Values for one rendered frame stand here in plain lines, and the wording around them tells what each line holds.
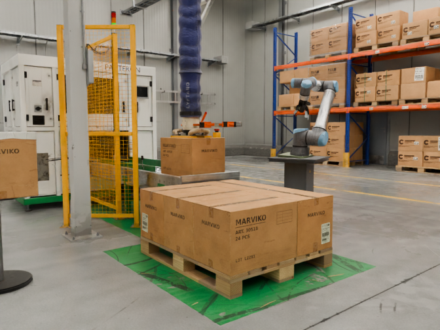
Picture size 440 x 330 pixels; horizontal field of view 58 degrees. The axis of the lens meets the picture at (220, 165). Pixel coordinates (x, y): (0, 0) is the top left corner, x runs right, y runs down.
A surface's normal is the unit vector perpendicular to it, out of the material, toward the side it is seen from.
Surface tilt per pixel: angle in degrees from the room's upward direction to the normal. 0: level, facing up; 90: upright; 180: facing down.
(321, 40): 91
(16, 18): 90
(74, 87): 90
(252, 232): 90
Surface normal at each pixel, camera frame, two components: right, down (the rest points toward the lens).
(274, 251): 0.61, 0.07
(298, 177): -0.52, 0.07
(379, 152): -0.78, 0.06
